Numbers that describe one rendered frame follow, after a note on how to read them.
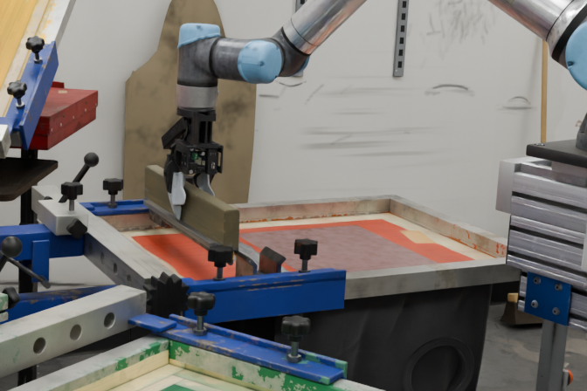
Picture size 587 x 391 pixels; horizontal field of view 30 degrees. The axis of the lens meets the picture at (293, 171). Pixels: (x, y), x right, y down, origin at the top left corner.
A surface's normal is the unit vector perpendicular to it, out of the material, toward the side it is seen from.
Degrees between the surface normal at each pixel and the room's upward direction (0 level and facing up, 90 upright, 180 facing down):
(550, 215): 90
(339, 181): 90
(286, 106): 90
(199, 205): 91
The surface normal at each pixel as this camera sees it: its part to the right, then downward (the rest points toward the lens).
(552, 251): -0.75, 0.08
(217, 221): -0.89, 0.05
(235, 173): -0.10, 0.16
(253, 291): 0.46, 0.19
